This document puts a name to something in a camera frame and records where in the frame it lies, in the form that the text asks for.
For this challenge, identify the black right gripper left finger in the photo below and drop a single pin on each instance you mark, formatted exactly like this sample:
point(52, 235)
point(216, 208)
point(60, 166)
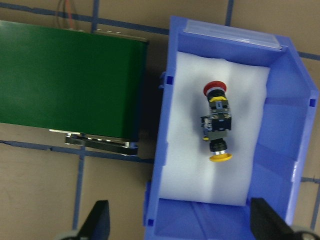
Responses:
point(97, 225)

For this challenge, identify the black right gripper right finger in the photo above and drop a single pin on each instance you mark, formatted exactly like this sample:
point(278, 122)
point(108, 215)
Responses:
point(266, 224)

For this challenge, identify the yellow push button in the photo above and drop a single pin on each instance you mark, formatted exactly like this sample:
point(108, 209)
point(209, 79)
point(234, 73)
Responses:
point(215, 129)

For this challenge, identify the red push button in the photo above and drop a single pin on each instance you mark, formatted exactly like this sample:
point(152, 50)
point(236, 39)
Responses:
point(215, 93)

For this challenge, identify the white foam pad destination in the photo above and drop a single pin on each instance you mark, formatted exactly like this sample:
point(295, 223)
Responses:
point(189, 174)

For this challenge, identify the green conveyor belt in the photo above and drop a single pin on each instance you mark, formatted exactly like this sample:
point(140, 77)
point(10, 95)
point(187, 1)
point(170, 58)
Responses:
point(85, 85)

